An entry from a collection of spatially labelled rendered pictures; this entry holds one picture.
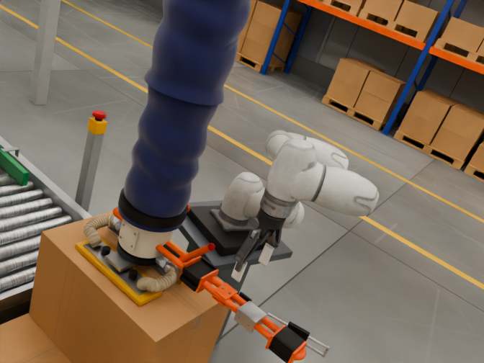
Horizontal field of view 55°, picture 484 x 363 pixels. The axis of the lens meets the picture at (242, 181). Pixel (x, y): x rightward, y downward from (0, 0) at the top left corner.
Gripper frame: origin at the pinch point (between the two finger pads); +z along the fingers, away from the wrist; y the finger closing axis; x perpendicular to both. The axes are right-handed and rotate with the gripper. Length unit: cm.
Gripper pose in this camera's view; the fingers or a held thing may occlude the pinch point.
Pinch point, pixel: (250, 268)
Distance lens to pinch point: 137.7
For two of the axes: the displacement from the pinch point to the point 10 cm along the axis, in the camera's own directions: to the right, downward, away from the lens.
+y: -5.9, 1.8, -7.9
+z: -3.1, 8.5, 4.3
